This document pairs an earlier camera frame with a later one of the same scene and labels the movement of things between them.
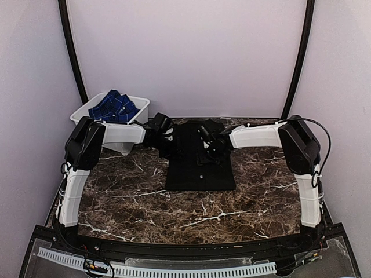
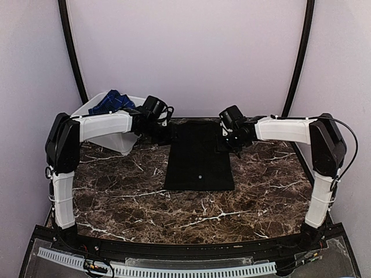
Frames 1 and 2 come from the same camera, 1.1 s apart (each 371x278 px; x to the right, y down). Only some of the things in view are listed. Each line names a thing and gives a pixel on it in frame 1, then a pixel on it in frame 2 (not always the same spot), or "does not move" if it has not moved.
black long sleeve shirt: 184,171 does not move
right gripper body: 212,156 to 234,142
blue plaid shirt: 113,106 does not move
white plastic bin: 141,117 does not move
